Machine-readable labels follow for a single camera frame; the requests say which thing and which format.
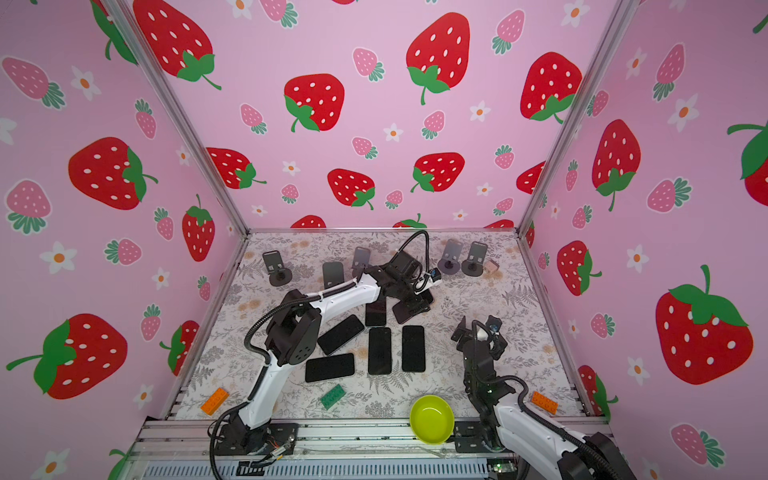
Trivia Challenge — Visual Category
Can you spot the green lego brick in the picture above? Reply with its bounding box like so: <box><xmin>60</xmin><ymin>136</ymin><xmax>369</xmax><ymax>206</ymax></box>
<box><xmin>320</xmin><ymin>384</ymin><xmax>346</xmax><ymax>410</ymax></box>

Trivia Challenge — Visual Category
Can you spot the orange brick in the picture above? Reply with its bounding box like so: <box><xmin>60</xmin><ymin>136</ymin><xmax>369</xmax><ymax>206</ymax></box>
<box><xmin>531</xmin><ymin>391</ymin><xmax>559</xmax><ymax>416</ymax></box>
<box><xmin>200</xmin><ymin>387</ymin><xmax>230</xmax><ymax>416</ymax></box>

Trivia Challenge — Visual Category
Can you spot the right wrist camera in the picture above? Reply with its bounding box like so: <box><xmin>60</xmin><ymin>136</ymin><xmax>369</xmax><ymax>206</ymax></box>
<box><xmin>472</xmin><ymin>316</ymin><xmax>508</xmax><ymax>358</ymax></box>

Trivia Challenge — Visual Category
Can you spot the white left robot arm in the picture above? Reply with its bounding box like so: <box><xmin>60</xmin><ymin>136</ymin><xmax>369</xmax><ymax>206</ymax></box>
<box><xmin>209</xmin><ymin>251</ymin><xmax>442</xmax><ymax>455</ymax></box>

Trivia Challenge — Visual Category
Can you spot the black phone wooden stand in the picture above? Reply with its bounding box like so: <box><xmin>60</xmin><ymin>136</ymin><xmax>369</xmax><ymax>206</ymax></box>
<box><xmin>318</xmin><ymin>314</ymin><xmax>365</xmax><ymax>356</ymax></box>

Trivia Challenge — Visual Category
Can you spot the lime green bowl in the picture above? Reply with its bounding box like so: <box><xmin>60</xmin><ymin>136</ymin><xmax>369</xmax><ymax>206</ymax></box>
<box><xmin>409</xmin><ymin>395</ymin><xmax>455</xmax><ymax>445</ymax></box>

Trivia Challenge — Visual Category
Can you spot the orange brick left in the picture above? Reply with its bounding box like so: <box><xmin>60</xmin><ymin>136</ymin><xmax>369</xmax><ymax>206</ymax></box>
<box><xmin>200</xmin><ymin>387</ymin><xmax>230</xmax><ymax>416</ymax></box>

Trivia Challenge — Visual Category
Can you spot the pink wall charger cube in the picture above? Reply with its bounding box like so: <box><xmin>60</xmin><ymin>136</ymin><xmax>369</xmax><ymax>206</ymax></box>
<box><xmin>484</xmin><ymin>259</ymin><xmax>500</xmax><ymax>273</ymax></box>

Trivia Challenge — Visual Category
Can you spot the orange brick right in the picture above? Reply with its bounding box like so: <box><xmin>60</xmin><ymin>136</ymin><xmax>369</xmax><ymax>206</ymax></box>
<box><xmin>531</xmin><ymin>391</ymin><xmax>559</xmax><ymax>416</ymax></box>

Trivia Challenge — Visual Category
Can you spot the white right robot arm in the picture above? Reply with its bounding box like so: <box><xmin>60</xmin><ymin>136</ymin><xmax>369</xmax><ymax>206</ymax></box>
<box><xmin>451</xmin><ymin>316</ymin><xmax>635</xmax><ymax>479</ymax></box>

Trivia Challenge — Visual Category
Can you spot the grey round phone stand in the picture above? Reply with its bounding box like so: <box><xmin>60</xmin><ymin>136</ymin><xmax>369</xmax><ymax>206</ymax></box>
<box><xmin>438</xmin><ymin>238</ymin><xmax>463</xmax><ymax>275</ymax></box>

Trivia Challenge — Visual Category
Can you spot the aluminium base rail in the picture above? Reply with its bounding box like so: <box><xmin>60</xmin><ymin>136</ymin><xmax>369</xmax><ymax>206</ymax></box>
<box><xmin>119</xmin><ymin>418</ymin><xmax>625</xmax><ymax>480</ymax></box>

